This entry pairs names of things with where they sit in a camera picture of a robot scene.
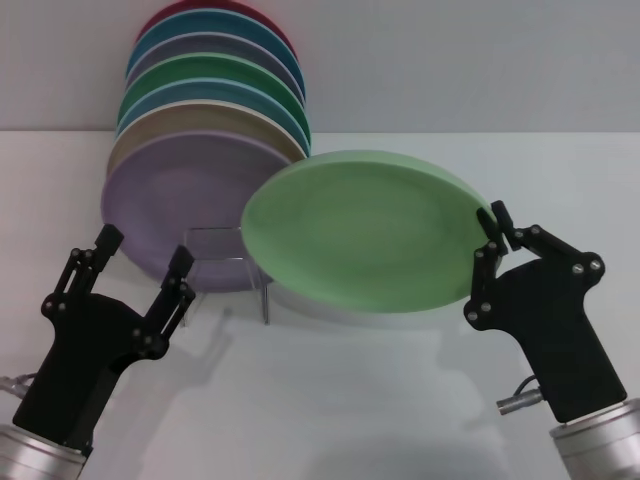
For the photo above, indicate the maroon red plate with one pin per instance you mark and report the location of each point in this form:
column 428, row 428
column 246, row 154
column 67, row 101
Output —
column 167, row 12

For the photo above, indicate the grey purple plate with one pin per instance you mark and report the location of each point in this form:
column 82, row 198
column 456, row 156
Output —
column 215, row 46

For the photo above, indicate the light green plate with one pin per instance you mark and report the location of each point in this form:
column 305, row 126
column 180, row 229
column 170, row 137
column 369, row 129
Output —
column 360, row 230

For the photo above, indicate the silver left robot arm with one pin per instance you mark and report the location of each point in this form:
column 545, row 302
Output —
column 35, row 457

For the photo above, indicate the lilac plate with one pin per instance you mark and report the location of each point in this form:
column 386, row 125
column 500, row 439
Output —
column 180, row 200

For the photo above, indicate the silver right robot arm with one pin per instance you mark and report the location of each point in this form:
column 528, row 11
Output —
column 600, row 445

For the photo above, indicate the teal blue plate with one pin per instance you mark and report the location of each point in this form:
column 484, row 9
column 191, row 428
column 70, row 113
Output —
column 225, row 26

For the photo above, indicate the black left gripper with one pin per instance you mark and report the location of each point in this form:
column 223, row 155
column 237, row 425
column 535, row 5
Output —
column 80, row 360

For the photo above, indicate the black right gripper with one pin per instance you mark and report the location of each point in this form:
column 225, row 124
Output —
column 545, row 320

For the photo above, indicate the dark green plate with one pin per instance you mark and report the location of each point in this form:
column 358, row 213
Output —
column 210, row 69

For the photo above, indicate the light blue plate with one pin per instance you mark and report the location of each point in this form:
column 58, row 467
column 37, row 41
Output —
column 210, row 91

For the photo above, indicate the beige plate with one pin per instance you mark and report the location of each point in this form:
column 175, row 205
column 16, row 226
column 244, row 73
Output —
column 200, row 117

